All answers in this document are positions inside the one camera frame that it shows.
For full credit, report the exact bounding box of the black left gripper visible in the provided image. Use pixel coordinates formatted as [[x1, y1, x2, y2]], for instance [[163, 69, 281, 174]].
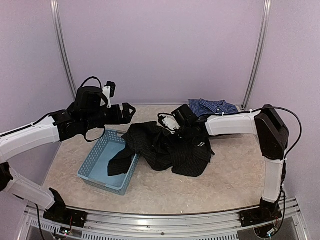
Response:
[[83, 102, 136, 132]]

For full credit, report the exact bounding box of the black pinstriped long sleeve shirt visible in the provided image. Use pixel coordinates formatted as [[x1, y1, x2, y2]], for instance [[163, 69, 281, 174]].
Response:
[[107, 121, 215, 178]]

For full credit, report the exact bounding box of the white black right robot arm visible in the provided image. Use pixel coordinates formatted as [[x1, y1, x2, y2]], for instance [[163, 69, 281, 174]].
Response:
[[172, 104, 289, 222]]

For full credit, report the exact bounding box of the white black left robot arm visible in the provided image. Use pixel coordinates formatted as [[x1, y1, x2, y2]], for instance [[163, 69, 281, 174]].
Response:
[[0, 85, 136, 223]]

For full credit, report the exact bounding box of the blue checked folded shirt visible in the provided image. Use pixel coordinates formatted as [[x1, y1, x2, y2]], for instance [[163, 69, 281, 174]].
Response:
[[188, 98, 238, 117]]

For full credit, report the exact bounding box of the light blue plastic basket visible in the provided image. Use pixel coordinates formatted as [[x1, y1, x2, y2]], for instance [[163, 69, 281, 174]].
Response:
[[77, 129, 140, 196]]

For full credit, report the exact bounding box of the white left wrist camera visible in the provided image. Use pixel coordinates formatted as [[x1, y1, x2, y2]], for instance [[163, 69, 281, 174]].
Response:
[[100, 81, 116, 109]]

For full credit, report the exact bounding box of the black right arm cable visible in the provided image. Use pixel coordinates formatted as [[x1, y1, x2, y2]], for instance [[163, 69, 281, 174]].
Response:
[[217, 106, 303, 236]]

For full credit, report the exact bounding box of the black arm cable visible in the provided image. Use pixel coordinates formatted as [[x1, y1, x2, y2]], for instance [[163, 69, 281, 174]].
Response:
[[217, 106, 303, 236], [81, 76, 112, 143]]

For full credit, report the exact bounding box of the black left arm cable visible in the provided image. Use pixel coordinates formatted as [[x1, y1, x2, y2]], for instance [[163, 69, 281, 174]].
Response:
[[81, 76, 112, 143]]

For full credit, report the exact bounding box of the left aluminium corner post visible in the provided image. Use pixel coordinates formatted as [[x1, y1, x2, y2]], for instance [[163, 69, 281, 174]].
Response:
[[50, 0, 77, 99]]

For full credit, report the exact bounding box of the aluminium corner post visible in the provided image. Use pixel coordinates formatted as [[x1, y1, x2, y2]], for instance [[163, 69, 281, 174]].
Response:
[[50, 0, 77, 99], [241, 0, 272, 110]]

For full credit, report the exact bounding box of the right aluminium corner post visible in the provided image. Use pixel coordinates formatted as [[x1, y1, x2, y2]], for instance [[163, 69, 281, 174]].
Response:
[[241, 0, 272, 110]]

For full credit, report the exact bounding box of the aluminium front rail frame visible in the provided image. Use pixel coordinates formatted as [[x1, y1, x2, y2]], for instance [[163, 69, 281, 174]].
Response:
[[17, 197, 311, 240]]

